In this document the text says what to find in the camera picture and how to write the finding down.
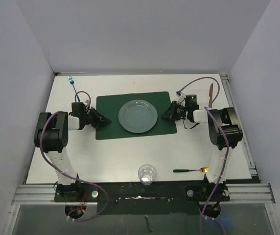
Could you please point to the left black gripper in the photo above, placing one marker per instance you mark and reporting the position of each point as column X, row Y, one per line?
column 100, row 120

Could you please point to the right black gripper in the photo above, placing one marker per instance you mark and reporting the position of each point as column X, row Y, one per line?
column 170, row 114

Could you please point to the dark green placemat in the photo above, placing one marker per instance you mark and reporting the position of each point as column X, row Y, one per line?
column 110, row 105

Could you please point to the grey-blue round plate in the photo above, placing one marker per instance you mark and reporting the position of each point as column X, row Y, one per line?
column 137, row 116

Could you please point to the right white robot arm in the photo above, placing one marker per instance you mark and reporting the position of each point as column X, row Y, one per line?
column 224, row 130

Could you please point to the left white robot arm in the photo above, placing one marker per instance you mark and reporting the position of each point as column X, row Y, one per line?
column 52, row 136

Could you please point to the brown knife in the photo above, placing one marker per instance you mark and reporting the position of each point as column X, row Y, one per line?
column 210, row 96

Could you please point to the blue metallic fork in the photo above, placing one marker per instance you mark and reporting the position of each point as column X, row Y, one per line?
column 71, row 81

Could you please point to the clear drinking glass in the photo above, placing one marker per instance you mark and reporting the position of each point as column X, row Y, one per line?
column 147, row 174

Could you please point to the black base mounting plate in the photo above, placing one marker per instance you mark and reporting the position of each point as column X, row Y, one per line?
column 137, row 199

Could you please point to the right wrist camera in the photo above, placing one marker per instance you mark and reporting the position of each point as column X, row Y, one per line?
column 191, row 102

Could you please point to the gold fork green handle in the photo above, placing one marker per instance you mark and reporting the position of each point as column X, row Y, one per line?
column 202, row 170

